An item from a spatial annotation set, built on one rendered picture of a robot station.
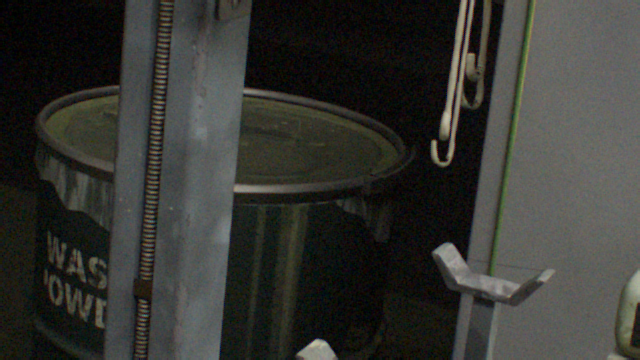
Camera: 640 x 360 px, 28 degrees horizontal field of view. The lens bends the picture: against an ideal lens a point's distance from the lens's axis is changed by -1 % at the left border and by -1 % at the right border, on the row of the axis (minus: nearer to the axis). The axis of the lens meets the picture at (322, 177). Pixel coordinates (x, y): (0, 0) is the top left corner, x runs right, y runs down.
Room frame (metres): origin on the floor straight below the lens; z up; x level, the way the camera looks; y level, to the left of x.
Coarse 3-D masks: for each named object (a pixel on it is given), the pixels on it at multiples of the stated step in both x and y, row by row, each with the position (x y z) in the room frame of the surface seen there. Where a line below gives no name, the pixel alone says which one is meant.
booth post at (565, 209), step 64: (512, 0) 1.18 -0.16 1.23; (576, 0) 1.16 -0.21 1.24; (512, 64) 1.18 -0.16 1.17; (576, 64) 1.15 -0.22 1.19; (576, 128) 1.15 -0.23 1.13; (512, 192) 1.17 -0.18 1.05; (576, 192) 1.15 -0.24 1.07; (512, 256) 1.17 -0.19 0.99; (576, 256) 1.14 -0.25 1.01; (512, 320) 1.16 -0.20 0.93; (576, 320) 1.14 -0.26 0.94
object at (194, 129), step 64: (128, 0) 0.76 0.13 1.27; (192, 0) 0.74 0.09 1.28; (128, 64) 0.76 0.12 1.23; (192, 64) 0.74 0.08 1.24; (128, 128) 0.76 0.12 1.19; (192, 128) 0.74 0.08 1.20; (128, 192) 0.76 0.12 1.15; (192, 192) 0.74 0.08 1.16; (128, 256) 0.76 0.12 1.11; (192, 256) 0.75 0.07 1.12; (128, 320) 0.75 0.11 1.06; (192, 320) 0.75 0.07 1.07
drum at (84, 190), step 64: (384, 128) 2.01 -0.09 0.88; (64, 192) 1.71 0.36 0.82; (256, 192) 1.63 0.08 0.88; (320, 192) 1.66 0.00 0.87; (384, 192) 1.74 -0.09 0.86; (64, 256) 1.70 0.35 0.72; (256, 256) 1.64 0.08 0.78; (320, 256) 1.68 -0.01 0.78; (384, 256) 1.82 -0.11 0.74; (64, 320) 1.70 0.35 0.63; (256, 320) 1.64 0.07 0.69; (320, 320) 1.69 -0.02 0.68; (384, 320) 1.91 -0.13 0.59
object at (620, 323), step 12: (636, 276) 0.55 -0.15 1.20; (624, 288) 0.55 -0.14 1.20; (636, 288) 0.54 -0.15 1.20; (624, 300) 0.55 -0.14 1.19; (636, 300) 0.54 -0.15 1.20; (624, 312) 0.54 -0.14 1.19; (636, 312) 0.54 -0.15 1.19; (624, 324) 0.54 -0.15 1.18; (636, 324) 0.54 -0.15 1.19; (624, 336) 0.54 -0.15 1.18; (636, 336) 0.54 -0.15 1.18; (624, 348) 0.54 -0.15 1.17; (636, 348) 0.54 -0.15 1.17
